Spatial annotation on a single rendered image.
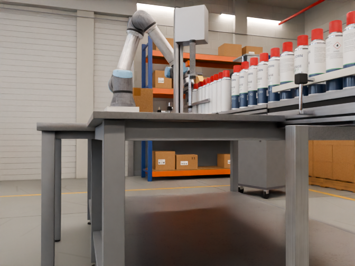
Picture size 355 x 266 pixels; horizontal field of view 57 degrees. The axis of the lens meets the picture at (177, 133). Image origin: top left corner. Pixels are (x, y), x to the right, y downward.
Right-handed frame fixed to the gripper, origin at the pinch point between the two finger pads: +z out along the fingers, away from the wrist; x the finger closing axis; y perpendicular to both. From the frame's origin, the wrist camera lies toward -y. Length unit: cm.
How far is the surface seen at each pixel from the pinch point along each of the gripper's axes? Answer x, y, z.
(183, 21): -48, -14, -26
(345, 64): -114, -3, 63
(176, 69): -30.2, -16.7, -6.8
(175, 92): -23.8, -17.0, 4.3
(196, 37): -47, -9, -15
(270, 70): -87, -3, 41
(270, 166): 152, 152, -26
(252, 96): -71, -2, 41
